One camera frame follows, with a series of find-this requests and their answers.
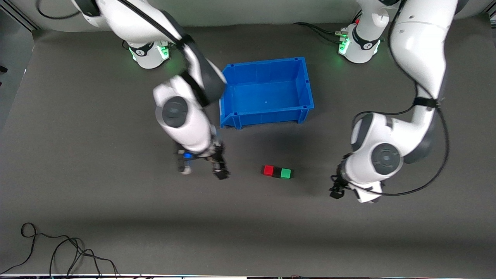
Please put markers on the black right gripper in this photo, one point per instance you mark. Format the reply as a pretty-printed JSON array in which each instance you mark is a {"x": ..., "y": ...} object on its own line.
[{"x": 217, "y": 159}]

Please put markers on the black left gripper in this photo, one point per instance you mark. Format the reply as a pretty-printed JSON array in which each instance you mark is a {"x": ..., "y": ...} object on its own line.
[{"x": 338, "y": 186}]

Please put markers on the small red cube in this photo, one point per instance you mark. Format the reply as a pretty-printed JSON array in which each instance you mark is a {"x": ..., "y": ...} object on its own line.
[{"x": 268, "y": 170}]

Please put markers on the small green cube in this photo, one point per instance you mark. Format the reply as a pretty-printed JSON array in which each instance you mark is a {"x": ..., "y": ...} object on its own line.
[{"x": 286, "y": 173}]

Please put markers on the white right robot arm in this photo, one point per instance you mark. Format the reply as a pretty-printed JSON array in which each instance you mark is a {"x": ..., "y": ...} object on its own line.
[{"x": 190, "y": 124}]

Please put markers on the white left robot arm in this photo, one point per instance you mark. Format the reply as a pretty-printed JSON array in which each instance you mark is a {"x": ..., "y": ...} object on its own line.
[{"x": 387, "y": 155}]

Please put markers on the small black cube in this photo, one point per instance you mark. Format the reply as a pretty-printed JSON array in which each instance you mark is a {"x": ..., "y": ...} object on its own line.
[{"x": 277, "y": 172}]

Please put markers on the dark grey table mat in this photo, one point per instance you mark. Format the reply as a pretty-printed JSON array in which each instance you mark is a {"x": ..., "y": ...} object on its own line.
[{"x": 232, "y": 224}]

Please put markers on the blue plastic storage bin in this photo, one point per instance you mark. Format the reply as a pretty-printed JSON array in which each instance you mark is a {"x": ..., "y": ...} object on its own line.
[{"x": 271, "y": 97}]

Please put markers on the black frame rail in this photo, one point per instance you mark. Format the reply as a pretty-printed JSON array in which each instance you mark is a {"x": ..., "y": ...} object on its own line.
[{"x": 21, "y": 17}]

